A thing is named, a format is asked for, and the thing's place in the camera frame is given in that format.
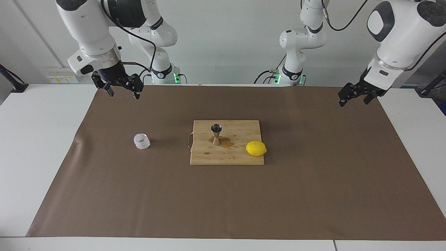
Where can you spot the yellow lemon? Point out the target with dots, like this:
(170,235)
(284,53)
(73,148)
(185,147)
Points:
(256,148)

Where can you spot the clear glass cup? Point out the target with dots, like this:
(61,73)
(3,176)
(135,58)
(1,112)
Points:
(142,142)

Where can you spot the brown paper table mat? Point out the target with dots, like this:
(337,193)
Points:
(209,202)

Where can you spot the black clamp stand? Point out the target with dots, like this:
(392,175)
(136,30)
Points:
(427,91)
(17,86)

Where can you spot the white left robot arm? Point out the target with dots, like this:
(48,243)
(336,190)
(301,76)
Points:
(400,38)

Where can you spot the steel double jigger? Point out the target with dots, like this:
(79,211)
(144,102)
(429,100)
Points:
(216,139)

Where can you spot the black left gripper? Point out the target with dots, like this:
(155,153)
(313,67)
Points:
(369,89)

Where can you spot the dark grey panel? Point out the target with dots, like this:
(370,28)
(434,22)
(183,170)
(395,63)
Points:
(433,69)

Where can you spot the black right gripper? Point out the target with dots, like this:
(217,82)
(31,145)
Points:
(109,76)

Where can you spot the blue object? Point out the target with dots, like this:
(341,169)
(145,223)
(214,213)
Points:
(443,108)

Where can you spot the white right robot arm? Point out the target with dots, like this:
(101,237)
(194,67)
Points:
(87,28)

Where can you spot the wooden cutting board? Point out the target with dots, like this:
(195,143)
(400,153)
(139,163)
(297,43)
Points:
(226,157)

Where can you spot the white wall socket strip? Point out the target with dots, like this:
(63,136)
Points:
(55,79)

